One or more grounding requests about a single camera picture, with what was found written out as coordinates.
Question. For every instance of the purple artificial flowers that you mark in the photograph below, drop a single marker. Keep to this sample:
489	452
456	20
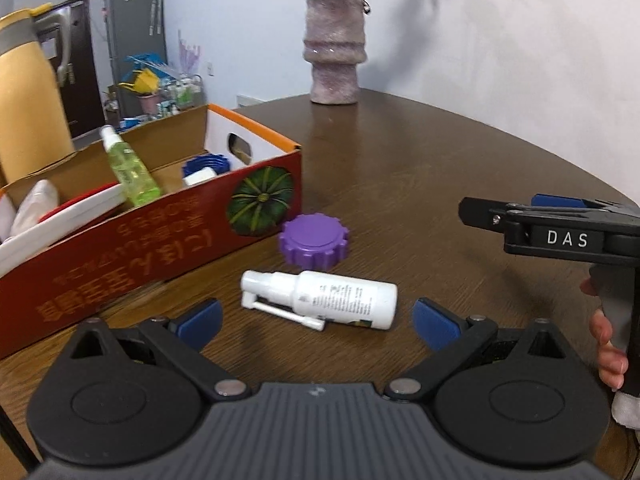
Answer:
190	55

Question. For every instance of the yellow watering can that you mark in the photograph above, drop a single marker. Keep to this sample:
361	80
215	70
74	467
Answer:
142	82

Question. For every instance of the red and white lint brush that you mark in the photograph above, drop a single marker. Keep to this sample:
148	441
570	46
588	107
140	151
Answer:
65	215

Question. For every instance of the pink textured vase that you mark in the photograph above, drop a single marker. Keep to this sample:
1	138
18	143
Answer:
335	55

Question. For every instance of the yellow thermos jug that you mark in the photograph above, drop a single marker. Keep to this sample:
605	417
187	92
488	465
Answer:
30	110

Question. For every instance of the white spray bottle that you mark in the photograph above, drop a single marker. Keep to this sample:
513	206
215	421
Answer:
345	300

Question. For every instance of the green transparent bottle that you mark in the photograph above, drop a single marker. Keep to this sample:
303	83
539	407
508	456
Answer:
132	175

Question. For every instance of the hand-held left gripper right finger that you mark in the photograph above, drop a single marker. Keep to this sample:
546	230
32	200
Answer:
435	326

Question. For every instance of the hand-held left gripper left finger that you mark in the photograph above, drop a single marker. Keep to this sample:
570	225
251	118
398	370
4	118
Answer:
200	324

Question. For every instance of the red cardboard box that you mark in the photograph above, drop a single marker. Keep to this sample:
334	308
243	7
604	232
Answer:
150	250

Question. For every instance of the blue plastic item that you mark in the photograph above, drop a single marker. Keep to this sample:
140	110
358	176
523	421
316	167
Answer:
147	61

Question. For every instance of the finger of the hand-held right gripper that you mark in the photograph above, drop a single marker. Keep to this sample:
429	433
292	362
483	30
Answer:
482	215
555	201

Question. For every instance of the person's right hand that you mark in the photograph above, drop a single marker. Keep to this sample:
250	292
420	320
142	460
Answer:
607	360

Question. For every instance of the purple ribbed cap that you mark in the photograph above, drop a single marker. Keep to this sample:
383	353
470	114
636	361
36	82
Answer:
312	240

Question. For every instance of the pink bucket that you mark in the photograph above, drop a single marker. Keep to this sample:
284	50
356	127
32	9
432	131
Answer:
148	104

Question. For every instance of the cream plastic box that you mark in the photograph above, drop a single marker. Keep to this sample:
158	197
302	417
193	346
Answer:
35	207

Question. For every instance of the dark brown door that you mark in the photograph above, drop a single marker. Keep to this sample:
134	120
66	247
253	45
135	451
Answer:
82	60

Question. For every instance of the white folded umbrella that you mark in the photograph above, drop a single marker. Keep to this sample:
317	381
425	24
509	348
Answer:
157	0

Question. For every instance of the grey refrigerator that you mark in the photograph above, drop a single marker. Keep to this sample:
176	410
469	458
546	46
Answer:
132	30

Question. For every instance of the metal storage cart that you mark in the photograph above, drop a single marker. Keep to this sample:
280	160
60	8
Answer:
182	94

